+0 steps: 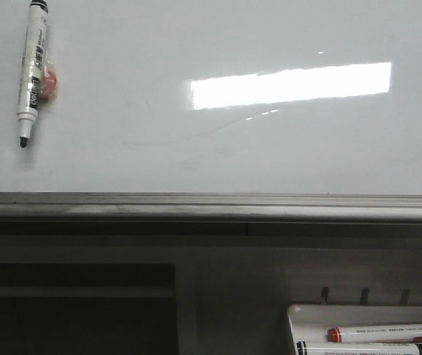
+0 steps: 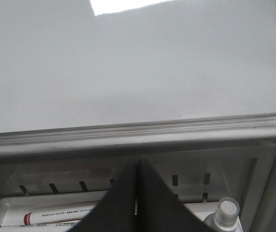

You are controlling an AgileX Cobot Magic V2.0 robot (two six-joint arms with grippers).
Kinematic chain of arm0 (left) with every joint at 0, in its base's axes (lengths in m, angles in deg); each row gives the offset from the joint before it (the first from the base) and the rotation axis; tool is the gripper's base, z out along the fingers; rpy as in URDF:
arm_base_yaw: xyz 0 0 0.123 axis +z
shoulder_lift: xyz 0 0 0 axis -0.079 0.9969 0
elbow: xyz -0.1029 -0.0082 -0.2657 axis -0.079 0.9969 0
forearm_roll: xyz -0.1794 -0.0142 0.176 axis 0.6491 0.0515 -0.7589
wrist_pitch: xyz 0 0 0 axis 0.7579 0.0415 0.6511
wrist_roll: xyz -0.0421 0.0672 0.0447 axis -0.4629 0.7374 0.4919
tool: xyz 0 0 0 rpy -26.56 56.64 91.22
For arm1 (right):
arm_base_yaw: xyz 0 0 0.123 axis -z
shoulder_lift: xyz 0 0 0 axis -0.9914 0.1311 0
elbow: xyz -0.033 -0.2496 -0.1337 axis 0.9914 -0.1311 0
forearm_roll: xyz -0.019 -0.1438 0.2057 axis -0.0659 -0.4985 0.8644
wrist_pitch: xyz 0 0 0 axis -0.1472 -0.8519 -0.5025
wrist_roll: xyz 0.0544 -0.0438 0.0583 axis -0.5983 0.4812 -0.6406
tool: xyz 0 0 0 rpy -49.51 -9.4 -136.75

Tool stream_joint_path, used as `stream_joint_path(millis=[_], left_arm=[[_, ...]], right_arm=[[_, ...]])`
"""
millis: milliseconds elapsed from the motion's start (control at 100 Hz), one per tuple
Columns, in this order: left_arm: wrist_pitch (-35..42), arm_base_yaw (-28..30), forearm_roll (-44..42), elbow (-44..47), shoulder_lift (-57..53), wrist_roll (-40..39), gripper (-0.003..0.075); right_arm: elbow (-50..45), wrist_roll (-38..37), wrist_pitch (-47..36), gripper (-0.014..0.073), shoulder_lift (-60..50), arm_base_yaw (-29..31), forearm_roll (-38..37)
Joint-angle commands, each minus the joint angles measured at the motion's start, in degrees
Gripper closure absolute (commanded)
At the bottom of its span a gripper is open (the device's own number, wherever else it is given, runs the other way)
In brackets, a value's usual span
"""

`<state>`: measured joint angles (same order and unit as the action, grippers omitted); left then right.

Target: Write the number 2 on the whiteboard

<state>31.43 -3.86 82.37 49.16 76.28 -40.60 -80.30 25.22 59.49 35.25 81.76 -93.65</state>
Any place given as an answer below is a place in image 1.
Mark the red round magnet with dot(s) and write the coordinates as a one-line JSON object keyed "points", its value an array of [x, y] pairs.
{"points": [[49, 81]]}

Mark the white black whiteboard marker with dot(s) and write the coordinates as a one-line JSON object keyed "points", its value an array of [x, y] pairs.
{"points": [[32, 70]]}

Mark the black capped whiteboard marker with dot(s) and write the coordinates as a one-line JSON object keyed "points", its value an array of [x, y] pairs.
{"points": [[322, 348]]}

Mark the grey aluminium whiteboard ledge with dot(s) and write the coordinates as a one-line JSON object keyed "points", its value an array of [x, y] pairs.
{"points": [[42, 212]]}

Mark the white marker tray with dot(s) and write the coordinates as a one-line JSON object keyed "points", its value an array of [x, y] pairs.
{"points": [[311, 322]]}

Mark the red capped whiteboard marker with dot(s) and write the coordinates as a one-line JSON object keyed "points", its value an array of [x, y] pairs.
{"points": [[376, 333]]}

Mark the white whiteboard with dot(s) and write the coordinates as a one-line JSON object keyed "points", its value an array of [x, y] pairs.
{"points": [[298, 97]]}

